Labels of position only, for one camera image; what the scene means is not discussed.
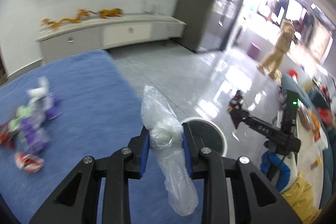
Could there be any pink red snack bag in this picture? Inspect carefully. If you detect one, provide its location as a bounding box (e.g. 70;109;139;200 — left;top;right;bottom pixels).
14;152;45;173

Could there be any golden dragon figurine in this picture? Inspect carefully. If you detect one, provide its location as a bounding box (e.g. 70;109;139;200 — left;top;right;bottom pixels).
41;9;97;30

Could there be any white low tv cabinet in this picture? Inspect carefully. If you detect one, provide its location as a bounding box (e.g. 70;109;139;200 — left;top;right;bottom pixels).
37;14;186;64

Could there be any purple stool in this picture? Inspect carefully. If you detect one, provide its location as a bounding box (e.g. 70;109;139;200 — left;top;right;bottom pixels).
247;42;261;60

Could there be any person in beige clothes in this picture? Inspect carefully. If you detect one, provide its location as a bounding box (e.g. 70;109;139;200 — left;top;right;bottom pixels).
257;19;301;79

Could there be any golden tiger figurine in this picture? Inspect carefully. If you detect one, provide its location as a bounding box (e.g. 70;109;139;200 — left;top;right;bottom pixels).
98;8;122;18

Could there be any red small candy wrapper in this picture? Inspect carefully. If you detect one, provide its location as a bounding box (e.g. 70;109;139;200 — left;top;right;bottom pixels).
0;122;16;149

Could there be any blue white gloved right hand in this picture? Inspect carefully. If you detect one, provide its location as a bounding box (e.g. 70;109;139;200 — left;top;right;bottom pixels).
260;141;293;193

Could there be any light green tissue packet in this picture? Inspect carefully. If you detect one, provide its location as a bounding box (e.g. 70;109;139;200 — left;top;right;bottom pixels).
8;106;31;132

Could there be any white tissue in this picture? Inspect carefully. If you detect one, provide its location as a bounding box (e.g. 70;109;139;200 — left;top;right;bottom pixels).
27;76;53;102

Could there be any white round trash bin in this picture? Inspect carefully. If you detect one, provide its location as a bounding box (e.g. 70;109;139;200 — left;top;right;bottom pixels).
182;117;227;157

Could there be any dark red snack wrapper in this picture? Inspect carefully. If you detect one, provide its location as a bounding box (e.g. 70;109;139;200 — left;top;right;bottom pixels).
227;90;244;112

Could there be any clear plastic bag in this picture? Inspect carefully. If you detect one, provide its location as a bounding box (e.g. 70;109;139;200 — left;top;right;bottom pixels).
141;85;199;217

